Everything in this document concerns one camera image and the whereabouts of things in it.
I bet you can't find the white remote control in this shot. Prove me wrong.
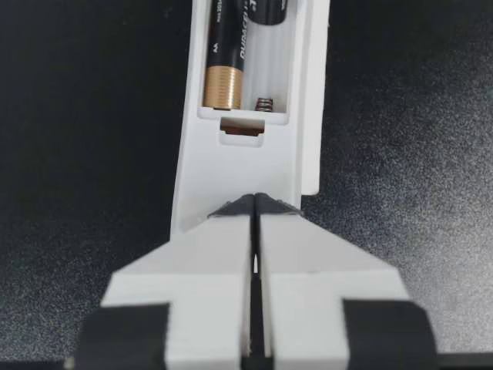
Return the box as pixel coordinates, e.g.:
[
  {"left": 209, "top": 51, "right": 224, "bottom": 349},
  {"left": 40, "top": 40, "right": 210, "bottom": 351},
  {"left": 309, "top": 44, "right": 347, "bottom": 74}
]
[{"left": 168, "top": 0, "right": 331, "bottom": 241}]

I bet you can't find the black and copper battery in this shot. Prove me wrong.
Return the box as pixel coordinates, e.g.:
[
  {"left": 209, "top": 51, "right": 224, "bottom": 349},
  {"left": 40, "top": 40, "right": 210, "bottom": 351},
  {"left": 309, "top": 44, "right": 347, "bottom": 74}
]
[
  {"left": 244, "top": 0, "right": 292, "bottom": 26},
  {"left": 202, "top": 0, "right": 252, "bottom": 110}
]

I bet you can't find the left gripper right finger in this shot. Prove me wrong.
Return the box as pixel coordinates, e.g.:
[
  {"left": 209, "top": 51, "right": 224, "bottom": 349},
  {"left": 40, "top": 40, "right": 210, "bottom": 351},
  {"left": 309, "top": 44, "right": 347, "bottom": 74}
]
[{"left": 254, "top": 192, "right": 434, "bottom": 370}]

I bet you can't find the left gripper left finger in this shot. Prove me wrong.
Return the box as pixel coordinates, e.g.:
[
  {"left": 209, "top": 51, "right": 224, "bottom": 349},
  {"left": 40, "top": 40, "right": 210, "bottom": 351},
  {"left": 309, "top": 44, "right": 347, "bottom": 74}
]
[{"left": 79, "top": 192, "right": 257, "bottom": 370}]

